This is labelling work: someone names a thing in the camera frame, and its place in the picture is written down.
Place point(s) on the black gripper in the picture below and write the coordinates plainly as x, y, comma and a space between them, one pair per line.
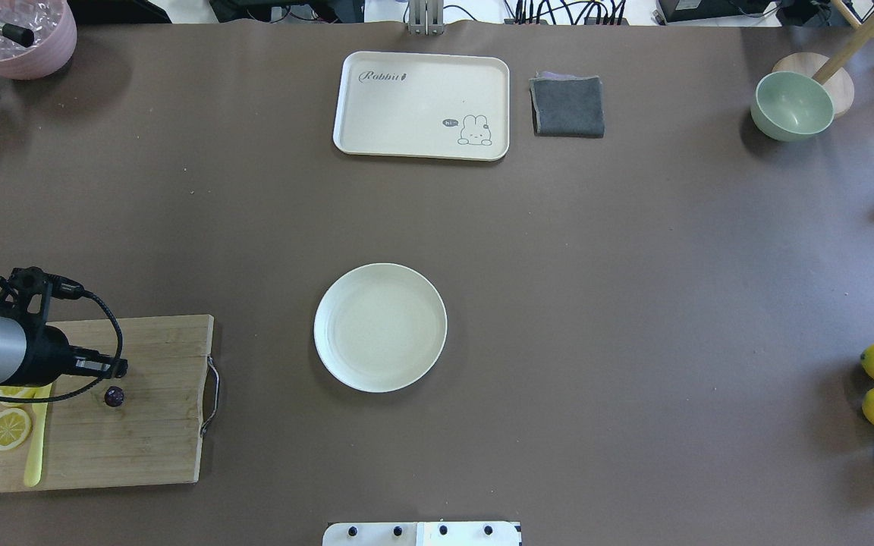
45, 356

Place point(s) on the dark red cherry pair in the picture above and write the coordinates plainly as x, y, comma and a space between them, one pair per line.
114, 396

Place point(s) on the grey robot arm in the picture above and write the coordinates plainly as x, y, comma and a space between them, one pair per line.
33, 353

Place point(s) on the cream rabbit tray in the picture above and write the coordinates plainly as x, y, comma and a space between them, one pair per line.
423, 105

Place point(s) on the wooden cutting board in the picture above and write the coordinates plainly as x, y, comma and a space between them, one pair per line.
153, 438

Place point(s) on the yellow plastic knife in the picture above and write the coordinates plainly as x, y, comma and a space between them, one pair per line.
35, 454

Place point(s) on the lemon half near centre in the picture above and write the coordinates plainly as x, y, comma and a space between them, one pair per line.
18, 392

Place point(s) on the lemon half near edge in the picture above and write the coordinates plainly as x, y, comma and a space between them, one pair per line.
15, 427

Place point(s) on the round cream plate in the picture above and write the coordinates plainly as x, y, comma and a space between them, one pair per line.
380, 327

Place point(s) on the pink ribbed bowl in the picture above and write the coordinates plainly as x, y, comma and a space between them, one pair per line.
37, 38

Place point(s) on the folded grey cloth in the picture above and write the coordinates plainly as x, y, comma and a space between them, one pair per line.
565, 105

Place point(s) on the light green bowl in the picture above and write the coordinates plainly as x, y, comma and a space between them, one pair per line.
790, 107

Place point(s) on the wooden stand with base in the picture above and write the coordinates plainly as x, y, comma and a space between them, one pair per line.
830, 72

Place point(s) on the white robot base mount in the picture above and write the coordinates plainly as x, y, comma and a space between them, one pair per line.
478, 532

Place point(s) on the metal camera post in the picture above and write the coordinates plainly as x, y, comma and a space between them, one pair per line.
425, 17

